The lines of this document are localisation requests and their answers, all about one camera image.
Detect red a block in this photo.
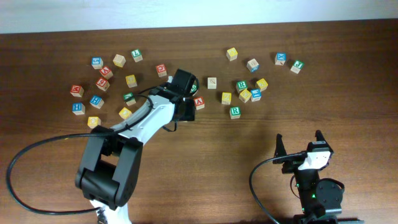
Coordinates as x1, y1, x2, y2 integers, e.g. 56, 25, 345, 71
99, 66, 113, 80
193, 96, 205, 110

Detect green r block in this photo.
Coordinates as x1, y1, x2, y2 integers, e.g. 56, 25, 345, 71
236, 80, 248, 93
229, 106, 241, 119

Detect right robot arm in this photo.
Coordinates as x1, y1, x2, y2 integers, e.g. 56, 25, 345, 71
273, 130, 364, 223

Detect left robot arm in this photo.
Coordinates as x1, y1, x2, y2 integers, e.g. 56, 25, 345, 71
75, 69, 198, 223

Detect green V block centre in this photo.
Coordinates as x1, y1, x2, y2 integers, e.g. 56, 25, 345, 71
191, 85, 197, 95

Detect green v block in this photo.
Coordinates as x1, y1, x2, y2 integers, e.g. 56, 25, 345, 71
123, 92, 136, 106
191, 85, 197, 95

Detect plain picture block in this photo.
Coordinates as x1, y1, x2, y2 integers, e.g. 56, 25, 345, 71
207, 77, 217, 90

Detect red Q block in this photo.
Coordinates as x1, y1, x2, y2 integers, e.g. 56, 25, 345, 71
156, 64, 167, 77

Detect yellow block centre right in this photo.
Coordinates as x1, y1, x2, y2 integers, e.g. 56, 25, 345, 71
221, 92, 232, 105

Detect yellow block upper left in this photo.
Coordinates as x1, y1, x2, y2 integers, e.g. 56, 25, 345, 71
126, 75, 137, 88

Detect yellow block top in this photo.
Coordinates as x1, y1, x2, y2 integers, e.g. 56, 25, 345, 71
226, 47, 238, 61

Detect green L block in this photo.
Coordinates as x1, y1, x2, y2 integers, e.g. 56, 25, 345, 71
131, 49, 143, 62

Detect green V block left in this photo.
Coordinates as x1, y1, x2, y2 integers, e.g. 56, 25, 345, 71
123, 92, 136, 106

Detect yellow block by R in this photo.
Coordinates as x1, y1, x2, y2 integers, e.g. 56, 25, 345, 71
239, 89, 252, 103

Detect blue picture block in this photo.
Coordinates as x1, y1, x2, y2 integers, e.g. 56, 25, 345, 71
251, 89, 262, 101

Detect yellow O block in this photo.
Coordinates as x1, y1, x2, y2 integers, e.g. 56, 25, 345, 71
119, 107, 132, 120

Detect plain wooden block left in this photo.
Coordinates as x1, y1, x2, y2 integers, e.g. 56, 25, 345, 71
113, 54, 126, 68

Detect wooden block blue side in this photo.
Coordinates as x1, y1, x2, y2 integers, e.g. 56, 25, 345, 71
246, 58, 259, 73

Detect green J block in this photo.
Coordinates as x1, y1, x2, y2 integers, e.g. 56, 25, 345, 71
290, 60, 305, 74

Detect red 6 block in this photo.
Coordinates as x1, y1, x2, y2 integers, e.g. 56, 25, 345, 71
96, 78, 110, 91

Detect blue X block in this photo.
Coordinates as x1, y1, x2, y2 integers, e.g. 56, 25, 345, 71
275, 52, 287, 65

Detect blue H block tilted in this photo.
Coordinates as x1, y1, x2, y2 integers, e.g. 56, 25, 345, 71
90, 95, 104, 109

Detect blue S block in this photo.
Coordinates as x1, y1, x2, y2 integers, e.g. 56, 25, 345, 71
91, 57, 103, 70

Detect yellow block bottom left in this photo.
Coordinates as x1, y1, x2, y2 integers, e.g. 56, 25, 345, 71
87, 116, 101, 129

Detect red M block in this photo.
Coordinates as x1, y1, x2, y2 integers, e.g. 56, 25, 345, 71
70, 85, 84, 97

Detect blue H block left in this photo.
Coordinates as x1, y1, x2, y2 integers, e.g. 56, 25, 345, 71
72, 103, 85, 115

